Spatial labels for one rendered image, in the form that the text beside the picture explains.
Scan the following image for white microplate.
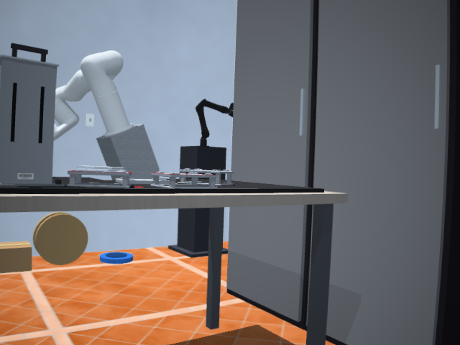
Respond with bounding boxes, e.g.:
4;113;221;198
76;166;125;173

